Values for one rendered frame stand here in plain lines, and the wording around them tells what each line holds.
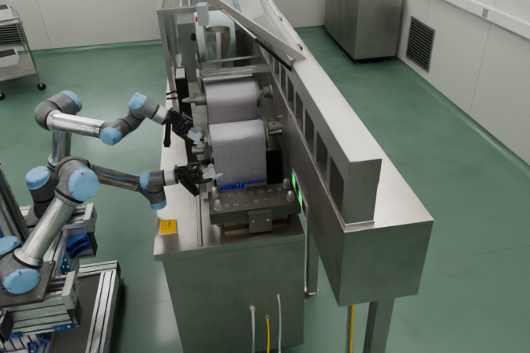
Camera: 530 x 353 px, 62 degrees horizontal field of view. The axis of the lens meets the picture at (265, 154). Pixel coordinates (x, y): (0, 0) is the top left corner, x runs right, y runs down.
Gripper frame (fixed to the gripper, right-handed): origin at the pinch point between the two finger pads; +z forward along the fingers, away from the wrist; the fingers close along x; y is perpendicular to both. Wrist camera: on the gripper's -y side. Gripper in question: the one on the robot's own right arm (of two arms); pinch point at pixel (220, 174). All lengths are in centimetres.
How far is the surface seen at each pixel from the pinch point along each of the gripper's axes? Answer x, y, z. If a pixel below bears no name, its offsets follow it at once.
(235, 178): -0.3, -2.9, 6.8
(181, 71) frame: 43, 35, -13
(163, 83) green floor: 381, -109, -57
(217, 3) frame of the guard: -14, 79, 6
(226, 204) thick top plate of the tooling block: -14.4, -6.2, 1.3
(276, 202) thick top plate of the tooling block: -18.0, -6.0, 22.8
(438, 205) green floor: 79, -109, 168
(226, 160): -0.3, 7.6, 3.7
